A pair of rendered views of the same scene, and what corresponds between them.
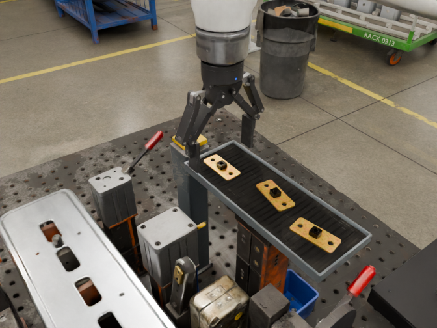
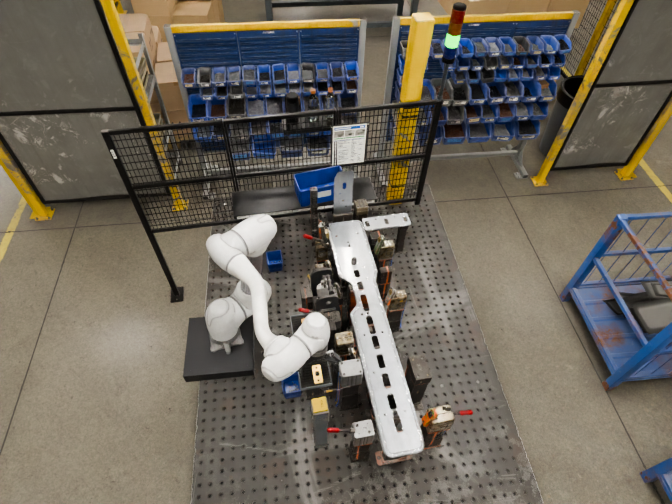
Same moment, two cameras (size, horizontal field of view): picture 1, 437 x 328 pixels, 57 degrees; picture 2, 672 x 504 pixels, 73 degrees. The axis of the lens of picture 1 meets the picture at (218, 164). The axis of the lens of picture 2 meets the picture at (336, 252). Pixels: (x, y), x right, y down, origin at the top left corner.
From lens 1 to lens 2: 1.99 m
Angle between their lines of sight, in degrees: 89
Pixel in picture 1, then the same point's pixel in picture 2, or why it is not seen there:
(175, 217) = (345, 370)
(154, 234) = (357, 365)
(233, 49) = not seen: hidden behind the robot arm
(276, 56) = not seen: outside the picture
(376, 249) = (221, 397)
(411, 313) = (248, 352)
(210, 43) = not seen: hidden behind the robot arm
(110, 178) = (362, 430)
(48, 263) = (400, 402)
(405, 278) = (234, 366)
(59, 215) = (392, 433)
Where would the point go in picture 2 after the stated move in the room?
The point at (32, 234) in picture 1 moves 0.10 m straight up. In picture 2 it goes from (406, 425) to (410, 417)
